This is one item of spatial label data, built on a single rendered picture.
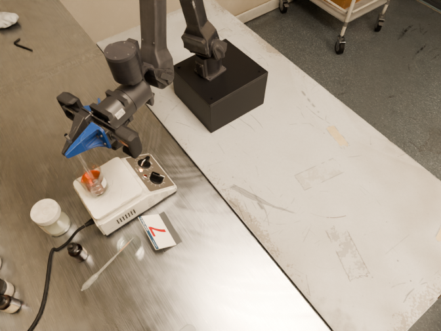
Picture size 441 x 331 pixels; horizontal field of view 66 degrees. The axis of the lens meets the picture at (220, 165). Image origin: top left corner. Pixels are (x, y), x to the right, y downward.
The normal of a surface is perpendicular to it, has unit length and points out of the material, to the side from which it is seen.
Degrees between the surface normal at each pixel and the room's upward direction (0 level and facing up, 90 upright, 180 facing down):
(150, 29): 72
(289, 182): 0
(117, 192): 0
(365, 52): 0
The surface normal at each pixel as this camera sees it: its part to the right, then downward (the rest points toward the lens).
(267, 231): 0.00, -0.55
